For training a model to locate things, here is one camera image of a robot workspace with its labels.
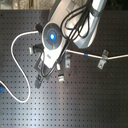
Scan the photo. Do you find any metal cable clip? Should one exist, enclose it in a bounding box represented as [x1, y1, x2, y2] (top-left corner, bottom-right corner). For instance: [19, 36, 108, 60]
[65, 53, 71, 68]
[29, 47, 37, 55]
[97, 50, 109, 70]

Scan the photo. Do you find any black perforated board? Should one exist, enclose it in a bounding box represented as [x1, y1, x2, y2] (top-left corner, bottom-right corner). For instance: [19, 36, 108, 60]
[0, 10, 128, 128]

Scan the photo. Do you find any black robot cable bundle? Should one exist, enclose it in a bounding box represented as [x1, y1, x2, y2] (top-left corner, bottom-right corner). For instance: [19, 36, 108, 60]
[39, 0, 95, 81]

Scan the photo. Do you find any metal cable clip right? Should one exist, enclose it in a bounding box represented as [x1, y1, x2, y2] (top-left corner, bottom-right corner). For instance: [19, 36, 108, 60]
[97, 50, 109, 70]

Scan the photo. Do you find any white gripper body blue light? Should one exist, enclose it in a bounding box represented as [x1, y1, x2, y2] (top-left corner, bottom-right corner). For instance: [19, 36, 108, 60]
[36, 22, 65, 68]

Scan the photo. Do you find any metal cable clip left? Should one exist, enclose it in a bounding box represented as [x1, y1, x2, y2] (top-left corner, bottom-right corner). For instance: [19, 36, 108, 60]
[29, 47, 37, 55]

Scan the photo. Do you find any white cable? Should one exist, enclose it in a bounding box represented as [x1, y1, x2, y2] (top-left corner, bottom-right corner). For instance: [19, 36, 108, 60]
[0, 31, 128, 103]

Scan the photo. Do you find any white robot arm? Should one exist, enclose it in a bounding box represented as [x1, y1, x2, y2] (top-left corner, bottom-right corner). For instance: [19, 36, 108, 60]
[34, 0, 107, 88]

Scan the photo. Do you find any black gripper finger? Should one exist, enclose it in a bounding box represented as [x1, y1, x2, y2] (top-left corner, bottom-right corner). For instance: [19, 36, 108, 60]
[35, 76, 41, 88]
[57, 64, 64, 82]

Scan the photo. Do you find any metal cable clip middle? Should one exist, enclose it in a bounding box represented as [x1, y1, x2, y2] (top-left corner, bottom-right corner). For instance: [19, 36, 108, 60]
[65, 53, 71, 68]

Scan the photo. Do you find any blue connector plug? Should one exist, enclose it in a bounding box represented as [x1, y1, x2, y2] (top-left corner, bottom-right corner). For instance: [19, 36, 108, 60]
[0, 84, 5, 94]

